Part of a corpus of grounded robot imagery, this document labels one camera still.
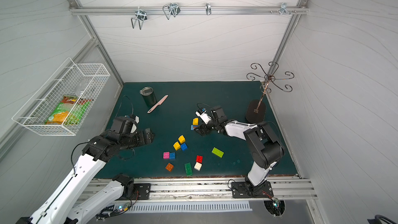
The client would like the yellow lego brick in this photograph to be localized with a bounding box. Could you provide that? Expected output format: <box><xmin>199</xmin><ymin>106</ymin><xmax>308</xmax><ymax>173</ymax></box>
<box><xmin>178</xmin><ymin>135</ymin><xmax>186</xmax><ymax>145</ymax></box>
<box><xmin>173</xmin><ymin>142</ymin><xmax>181</xmax><ymax>151</ymax></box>
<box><xmin>192</xmin><ymin>118</ymin><xmax>199</xmax><ymax>125</ymax></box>

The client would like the lime green long lego brick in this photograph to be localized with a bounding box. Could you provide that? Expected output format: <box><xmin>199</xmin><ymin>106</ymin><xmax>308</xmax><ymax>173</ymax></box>
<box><xmin>211</xmin><ymin>147</ymin><xmax>224</xmax><ymax>158</ymax></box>

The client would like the orange lego brick front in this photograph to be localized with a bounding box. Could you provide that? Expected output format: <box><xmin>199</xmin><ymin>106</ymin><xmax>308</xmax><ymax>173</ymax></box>
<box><xmin>165</xmin><ymin>163</ymin><xmax>174</xmax><ymax>172</ymax></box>

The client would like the red lego brick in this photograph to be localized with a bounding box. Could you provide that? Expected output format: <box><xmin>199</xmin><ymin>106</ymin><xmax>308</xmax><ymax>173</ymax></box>
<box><xmin>196</xmin><ymin>156</ymin><xmax>203</xmax><ymax>163</ymax></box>

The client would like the cream lego brick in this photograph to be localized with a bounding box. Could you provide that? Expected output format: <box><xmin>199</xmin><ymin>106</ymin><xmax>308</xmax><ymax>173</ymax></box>
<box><xmin>194</xmin><ymin>162</ymin><xmax>202</xmax><ymax>171</ymax></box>

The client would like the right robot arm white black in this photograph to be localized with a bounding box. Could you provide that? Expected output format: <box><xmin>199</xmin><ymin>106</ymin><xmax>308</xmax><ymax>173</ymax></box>
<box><xmin>194</xmin><ymin>106</ymin><xmax>284</xmax><ymax>200</ymax></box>

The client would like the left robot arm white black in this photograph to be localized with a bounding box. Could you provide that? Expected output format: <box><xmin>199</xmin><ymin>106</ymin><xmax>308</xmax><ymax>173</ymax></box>
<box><xmin>17</xmin><ymin>129</ymin><xmax>154</xmax><ymax>224</ymax></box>

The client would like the blue lego brick centre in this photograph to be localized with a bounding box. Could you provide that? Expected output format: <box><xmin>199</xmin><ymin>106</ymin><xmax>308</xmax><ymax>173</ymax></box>
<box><xmin>180</xmin><ymin>143</ymin><xmax>188</xmax><ymax>151</ymax></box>

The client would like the dark green long lego brick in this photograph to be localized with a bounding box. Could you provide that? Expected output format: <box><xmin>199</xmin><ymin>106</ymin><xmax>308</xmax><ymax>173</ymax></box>
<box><xmin>184</xmin><ymin>163</ymin><xmax>193</xmax><ymax>177</ymax></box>

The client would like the black metal jewelry stand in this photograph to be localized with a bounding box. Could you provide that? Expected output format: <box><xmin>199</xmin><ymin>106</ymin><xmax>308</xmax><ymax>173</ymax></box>
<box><xmin>245</xmin><ymin>61</ymin><xmax>295</xmax><ymax>124</ymax></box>

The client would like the pink plastic knife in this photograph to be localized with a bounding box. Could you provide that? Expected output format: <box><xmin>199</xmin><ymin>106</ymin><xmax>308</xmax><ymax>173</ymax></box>
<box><xmin>147</xmin><ymin>95</ymin><xmax>168</xmax><ymax>114</ymax></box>

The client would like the dark green metal tumbler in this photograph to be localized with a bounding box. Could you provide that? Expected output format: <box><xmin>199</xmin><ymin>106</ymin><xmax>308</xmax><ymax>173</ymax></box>
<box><xmin>140</xmin><ymin>87</ymin><xmax>157</xmax><ymax>108</ymax></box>

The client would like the green snack bag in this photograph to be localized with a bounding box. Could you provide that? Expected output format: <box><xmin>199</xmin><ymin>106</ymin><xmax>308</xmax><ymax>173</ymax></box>
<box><xmin>45</xmin><ymin>95</ymin><xmax>92</xmax><ymax>125</ymax></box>

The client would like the metal hook clip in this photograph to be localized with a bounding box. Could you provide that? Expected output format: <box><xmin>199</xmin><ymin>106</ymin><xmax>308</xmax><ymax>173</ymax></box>
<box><xmin>131</xmin><ymin>9</ymin><xmax>147</xmax><ymax>30</ymax></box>
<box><xmin>269</xmin><ymin>3</ymin><xmax>296</xmax><ymax>15</ymax></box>
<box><xmin>162</xmin><ymin>3</ymin><xmax>181</xmax><ymax>20</ymax></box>
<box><xmin>205</xmin><ymin>3</ymin><xmax>211</xmax><ymax>16</ymax></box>

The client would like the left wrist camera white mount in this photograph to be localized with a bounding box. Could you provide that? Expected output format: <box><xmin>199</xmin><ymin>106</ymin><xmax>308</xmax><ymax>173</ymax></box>
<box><xmin>131</xmin><ymin>115</ymin><xmax>140</xmax><ymax>133</ymax></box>

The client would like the white wire basket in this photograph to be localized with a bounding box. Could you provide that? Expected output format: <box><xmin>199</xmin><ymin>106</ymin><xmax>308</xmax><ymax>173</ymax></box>
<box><xmin>12</xmin><ymin>58</ymin><xmax>110</xmax><ymax>136</ymax></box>

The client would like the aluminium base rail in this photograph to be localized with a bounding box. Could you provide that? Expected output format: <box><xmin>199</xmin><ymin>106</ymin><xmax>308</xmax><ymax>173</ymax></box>
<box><xmin>134</xmin><ymin>176</ymin><xmax>318</xmax><ymax>202</ymax></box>

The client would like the aluminium crossbar rail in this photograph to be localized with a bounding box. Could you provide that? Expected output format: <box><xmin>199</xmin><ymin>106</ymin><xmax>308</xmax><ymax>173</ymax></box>
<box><xmin>69</xmin><ymin>5</ymin><xmax>309</xmax><ymax>16</ymax></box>

